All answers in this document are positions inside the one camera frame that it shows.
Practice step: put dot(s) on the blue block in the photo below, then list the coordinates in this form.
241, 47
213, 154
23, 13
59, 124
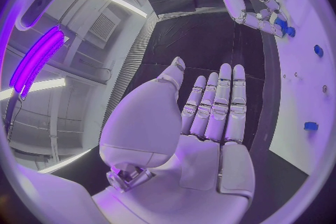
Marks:
311, 126

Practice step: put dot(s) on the blue plug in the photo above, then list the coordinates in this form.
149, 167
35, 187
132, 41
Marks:
318, 50

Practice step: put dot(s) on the white task board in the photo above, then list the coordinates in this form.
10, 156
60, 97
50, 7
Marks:
299, 102

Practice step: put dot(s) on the blue cylinder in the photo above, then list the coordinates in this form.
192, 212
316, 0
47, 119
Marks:
280, 23

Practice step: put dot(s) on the glowing light bar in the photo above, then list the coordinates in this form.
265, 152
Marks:
36, 60

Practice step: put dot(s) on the blue gear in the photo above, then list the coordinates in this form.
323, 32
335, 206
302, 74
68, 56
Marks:
290, 31

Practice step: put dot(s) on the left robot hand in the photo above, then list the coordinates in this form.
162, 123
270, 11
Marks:
168, 165

